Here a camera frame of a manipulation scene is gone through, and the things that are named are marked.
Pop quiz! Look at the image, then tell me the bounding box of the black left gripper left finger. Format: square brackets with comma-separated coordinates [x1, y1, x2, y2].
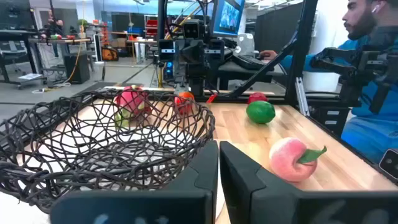
[50, 139, 220, 224]

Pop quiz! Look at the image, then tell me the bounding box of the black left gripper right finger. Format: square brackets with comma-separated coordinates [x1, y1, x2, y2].
[219, 140, 398, 224]

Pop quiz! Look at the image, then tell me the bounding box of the pink peach with leaf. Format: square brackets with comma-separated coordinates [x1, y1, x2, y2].
[269, 137, 328, 183]

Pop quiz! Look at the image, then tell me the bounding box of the red orange mango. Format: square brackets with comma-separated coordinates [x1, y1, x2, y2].
[174, 91, 196, 115]

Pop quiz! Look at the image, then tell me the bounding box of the red round fruit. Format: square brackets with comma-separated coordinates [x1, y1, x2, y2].
[247, 91, 269, 105]

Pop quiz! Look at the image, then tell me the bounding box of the pink dragon fruit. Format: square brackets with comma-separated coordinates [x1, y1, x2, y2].
[113, 84, 153, 129]

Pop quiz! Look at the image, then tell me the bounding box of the green lime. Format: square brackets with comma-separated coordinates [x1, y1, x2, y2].
[246, 100, 276, 124]

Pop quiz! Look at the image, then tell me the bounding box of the blue lit computer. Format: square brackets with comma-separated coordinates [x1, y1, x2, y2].
[164, 60, 174, 80]

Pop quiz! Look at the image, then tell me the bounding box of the computer monitor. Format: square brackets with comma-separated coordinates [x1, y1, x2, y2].
[211, 0, 246, 38]

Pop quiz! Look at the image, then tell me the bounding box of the red bin shelf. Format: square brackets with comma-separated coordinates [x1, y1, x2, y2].
[144, 18, 159, 39]

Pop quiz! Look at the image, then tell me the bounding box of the black keyboard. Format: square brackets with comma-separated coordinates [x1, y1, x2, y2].
[231, 54, 271, 71]

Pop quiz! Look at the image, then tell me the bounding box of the person's hand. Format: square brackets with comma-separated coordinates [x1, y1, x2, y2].
[259, 49, 279, 62]

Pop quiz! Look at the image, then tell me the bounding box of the cardboard box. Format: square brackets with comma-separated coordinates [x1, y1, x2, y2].
[111, 37, 127, 49]

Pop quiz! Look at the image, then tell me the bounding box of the white upright panel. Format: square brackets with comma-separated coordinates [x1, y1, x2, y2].
[93, 33, 103, 63]

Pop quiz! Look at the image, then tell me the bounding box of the black drawer unit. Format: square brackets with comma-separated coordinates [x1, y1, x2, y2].
[306, 104, 354, 138]

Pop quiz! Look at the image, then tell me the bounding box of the silver aluminium bar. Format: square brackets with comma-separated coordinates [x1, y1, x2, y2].
[294, 77, 311, 117]

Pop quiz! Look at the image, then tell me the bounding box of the black computer tower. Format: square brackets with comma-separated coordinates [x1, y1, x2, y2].
[63, 53, 91, 84]

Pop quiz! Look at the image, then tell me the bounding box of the wooden top workbench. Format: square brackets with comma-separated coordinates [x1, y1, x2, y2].
[27, 36, 93, 85]

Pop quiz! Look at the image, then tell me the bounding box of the person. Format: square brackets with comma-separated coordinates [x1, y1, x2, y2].
[259, 0, 398, 164]

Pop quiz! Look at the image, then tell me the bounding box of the black background desk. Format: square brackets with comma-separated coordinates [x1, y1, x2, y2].
[0, 29, 47, 90]

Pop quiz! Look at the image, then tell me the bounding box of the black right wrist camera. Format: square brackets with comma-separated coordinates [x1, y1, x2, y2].
[182, 19, 206, 40]

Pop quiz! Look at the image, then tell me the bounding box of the black metal rig frame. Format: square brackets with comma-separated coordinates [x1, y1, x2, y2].
[104, 0, 398, 184]

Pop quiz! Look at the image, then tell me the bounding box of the yellow cable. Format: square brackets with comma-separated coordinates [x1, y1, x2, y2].
[30, 42, 83, 94]

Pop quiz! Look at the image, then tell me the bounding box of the black table level camera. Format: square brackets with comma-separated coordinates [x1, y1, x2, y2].
[378, 148, 398, 182]

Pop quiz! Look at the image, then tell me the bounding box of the black woven wire basket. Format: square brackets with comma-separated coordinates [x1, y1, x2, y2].
[0, 88, 216, 215]

